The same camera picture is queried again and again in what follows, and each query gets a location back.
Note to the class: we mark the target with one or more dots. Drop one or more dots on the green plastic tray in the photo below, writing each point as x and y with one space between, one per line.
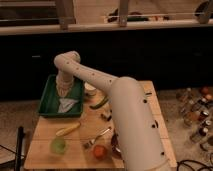
50 100

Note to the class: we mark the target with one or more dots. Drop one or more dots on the green cucumber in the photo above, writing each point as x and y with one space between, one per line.
100 104

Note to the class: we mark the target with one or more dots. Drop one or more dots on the yellow banana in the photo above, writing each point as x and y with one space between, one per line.
69 129

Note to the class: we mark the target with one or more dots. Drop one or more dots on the black pole stand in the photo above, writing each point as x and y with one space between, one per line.
20 136

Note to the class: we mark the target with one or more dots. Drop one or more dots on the white towel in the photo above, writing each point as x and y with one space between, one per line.
66 104

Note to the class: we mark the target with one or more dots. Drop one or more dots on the dark metal bowl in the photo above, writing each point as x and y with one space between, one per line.
115 146

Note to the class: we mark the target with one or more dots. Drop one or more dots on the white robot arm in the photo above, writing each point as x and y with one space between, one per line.
138 136

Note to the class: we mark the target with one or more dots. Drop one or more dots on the wooden table board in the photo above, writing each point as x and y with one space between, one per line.
40 157

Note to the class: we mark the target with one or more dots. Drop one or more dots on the orange tomato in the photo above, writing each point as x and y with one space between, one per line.
100 152

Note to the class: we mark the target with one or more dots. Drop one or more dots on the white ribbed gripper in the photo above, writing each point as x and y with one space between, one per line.
63 87

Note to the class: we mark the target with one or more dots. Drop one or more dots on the green plastic cup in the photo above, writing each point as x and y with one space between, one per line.
58 146

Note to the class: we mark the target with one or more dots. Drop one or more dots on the white bowl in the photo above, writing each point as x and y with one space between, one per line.
90 90

